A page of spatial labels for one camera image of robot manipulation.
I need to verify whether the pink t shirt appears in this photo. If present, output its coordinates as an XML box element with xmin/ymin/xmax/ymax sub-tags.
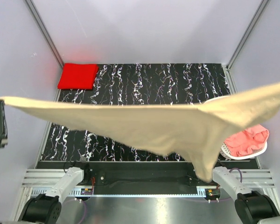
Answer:
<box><xmin>224</xmin><ymin>125</ymin><xmax>270</xmax><ymax>157</ymax></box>

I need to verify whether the right aluminium corner post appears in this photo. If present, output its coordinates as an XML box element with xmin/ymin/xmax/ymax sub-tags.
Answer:
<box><xmin>226</xmin><ymin>0</ymin><xmax>270</xmax><ymax>71</ymax></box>

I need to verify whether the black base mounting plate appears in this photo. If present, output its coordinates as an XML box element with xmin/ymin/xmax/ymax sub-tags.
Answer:
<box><xmin>60</xmin><ymin>161</ymin><xmax>231</xmax><ymax>187</ymax></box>

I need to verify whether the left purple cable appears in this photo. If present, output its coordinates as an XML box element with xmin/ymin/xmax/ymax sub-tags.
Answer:
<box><xmin>74</xmin><ymin>198</ymin><xmax>89</xmax><ymax>224</ymax></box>

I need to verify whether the white plastic laundry basket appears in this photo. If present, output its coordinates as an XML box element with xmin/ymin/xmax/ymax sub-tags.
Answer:
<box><xmin>204</xmin><ymin>95</ymin><xmax>268</xmax><ymax>161</ymax></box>

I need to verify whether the aluminium corner post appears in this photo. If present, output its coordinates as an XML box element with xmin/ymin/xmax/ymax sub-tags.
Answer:
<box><xmin>226</xmin><ymin>0</ymin><xmax>270</xmax><ymax>71</ymax></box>
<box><xmin>23</xmin><ymin>0</ymin><xmax>64</xmax><ymax>68</ymax></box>

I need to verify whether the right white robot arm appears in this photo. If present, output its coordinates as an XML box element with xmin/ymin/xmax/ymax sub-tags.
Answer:
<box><xmin>202</xmin><ymin>167</ymin><xmax>280</xmax><ymax>224</ymax></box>

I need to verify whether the left aluminium corner post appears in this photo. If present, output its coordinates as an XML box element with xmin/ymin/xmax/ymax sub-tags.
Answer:
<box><xmin>23</xmin><ymin>0</ymin><xmax>64</xmax><ymax>68</ymax></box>

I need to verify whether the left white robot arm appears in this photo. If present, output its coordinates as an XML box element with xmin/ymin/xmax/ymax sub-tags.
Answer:
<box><xmin>0</xmin><ymin>100</ymin><xmax>91</xmax><ymax>224</ymax></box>

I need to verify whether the beige t shirt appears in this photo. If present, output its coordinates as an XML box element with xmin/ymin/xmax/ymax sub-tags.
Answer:
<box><xmin>1</xmin><ymin>83</ymin><xmax>280</xmax><ymax>182</ymax></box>

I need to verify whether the left electronics board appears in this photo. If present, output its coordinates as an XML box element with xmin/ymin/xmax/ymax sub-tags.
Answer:
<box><xmin>80</xmin><ymin>188</ymin><xmax>93</xmax><ymax>196</ymax></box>

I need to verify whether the right electronics board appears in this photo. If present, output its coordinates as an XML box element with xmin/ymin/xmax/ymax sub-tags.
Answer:
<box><xmin>206</xmin><ymin>189</ymin><xmax>221</xmax><ymax>198</ymax></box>

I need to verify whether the folded red t shirt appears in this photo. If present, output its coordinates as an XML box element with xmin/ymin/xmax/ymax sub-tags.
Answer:
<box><xmin>57</xmin><ymin>63</ymin><xmax>98</xmax><ymax>90</ymax></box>

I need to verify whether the electronics board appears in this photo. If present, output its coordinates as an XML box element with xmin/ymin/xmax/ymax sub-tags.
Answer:
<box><xmin>80</xmin><ymin>188</ymin><xmax>93</xmax><ymax>196</ymax></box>
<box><xmin>206</xmin><ymin>189</ymin><xmax>221</xmax><ymax>198</ymax></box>

